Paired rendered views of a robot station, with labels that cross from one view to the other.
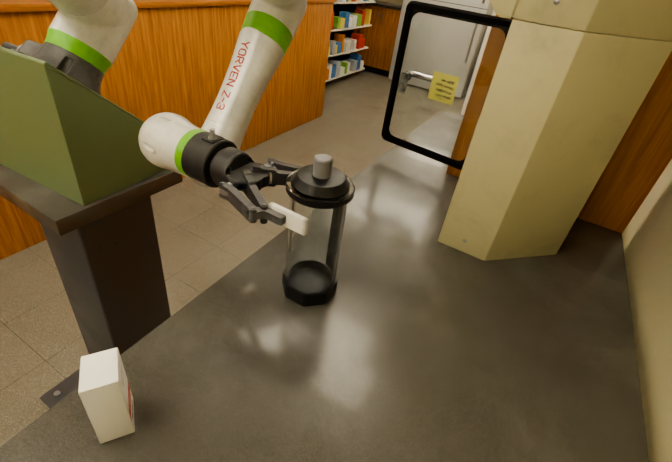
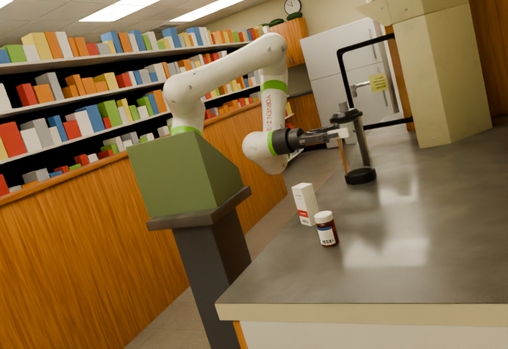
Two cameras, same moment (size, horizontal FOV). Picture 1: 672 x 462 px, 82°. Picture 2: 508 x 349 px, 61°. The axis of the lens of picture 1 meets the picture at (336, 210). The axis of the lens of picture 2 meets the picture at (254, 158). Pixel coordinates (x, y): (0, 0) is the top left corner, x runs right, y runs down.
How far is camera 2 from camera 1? 94 cm
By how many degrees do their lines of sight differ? 24
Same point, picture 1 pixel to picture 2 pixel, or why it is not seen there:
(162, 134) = (257, 138)
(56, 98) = (199, 146)
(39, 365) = not seen: outside the picture
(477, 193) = (424, 107)
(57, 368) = not seen: outside the picture
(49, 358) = not seen: outside the picture
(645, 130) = (498, 48)
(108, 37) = (199, 121)
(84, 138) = (210, 167)
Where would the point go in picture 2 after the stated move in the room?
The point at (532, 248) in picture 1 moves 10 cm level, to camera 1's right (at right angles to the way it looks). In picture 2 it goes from (475, 127) to (501, 119)
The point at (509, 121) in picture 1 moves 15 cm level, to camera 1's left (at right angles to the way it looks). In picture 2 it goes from (416, 64) to (376, 76)
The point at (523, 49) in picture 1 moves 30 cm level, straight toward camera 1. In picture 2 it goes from (404, 32) to (399, 32)
